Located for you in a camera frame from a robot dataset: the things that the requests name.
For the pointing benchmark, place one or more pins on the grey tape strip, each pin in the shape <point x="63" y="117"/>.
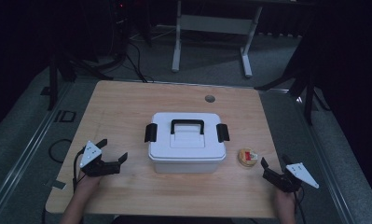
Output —
<point x="58" y="184"/>

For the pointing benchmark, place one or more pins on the black metal stand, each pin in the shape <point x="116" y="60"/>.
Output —
<point x="62" y="71"/>
<point x="305" y="84"/>

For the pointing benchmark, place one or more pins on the dark equipment rack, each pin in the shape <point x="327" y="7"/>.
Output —
<point x="121" y="28"/>

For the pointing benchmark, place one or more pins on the person's right hand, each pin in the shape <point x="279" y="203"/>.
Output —
<point x="284" y="199"/>

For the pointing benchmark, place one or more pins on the grey round table grommet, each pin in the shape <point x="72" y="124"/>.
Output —
<point x="209" y="99"/>

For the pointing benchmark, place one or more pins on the metal floor rail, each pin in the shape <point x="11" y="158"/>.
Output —
<point x="25" y="149"/>
<point x="326" y="174"/>

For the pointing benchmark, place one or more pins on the white metal desk frame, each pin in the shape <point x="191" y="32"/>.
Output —
<point x="214" y="25"/>

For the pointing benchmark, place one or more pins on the person's left hand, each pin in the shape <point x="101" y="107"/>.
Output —
<point x="88" y="183"/>

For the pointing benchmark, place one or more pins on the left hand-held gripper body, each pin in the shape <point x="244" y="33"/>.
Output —
<point x="95" y="163"/>

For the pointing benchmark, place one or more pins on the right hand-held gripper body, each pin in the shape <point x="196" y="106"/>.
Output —
<point x="294" y="177"/>

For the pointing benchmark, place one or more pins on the round yellow tin red label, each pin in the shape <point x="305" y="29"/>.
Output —
<point x="247" y="157"/>

